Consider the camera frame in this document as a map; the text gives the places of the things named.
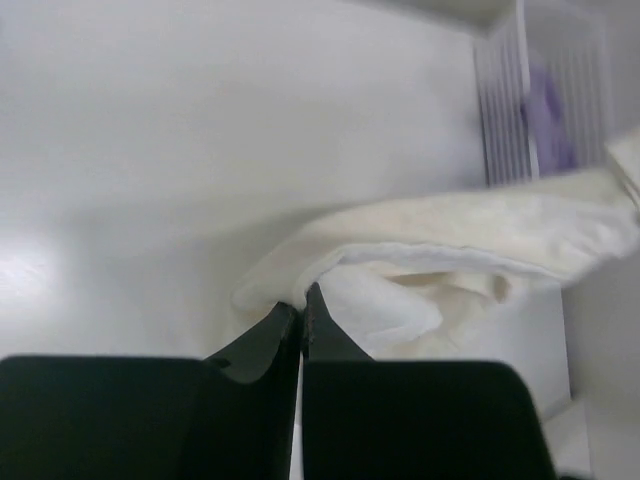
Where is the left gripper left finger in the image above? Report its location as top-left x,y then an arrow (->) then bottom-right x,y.
1,304 -> 300,479

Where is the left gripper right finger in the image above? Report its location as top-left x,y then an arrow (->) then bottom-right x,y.
302,285 -> 557,479

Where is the cream white t shirt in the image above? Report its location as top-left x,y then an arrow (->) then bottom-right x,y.
232,132 -> 639,358

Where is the lavender t shirt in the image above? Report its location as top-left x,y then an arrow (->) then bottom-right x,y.
521,64 -> 578,177

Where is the white plastic basket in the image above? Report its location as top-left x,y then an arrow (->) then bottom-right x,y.
474,1 -> 639,186

